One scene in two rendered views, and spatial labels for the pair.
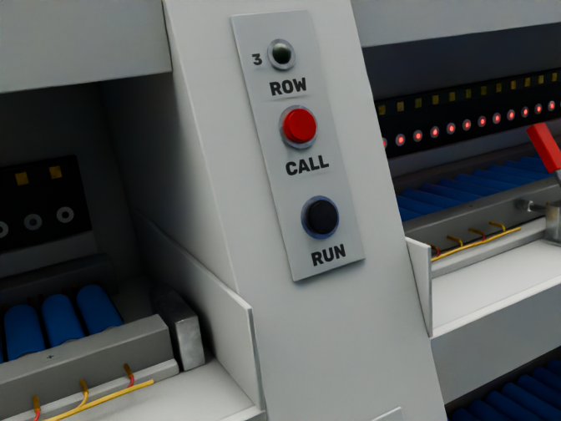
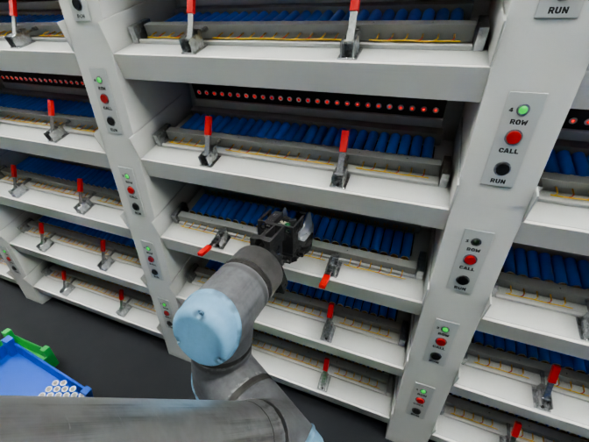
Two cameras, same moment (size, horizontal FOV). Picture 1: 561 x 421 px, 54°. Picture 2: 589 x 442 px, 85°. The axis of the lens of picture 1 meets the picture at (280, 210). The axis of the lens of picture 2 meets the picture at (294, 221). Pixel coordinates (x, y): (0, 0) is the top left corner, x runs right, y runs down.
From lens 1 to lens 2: 0.43 m
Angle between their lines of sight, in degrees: 53
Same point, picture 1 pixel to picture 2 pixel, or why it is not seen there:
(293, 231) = (452, 279)
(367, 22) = (523, 238)
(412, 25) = (546, 245)
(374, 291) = (469, 301)
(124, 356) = (403, 268)
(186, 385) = (413, 283)
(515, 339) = (517, 335)
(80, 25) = (422, 216)
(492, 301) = (514, 323)
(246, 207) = (443, 268)
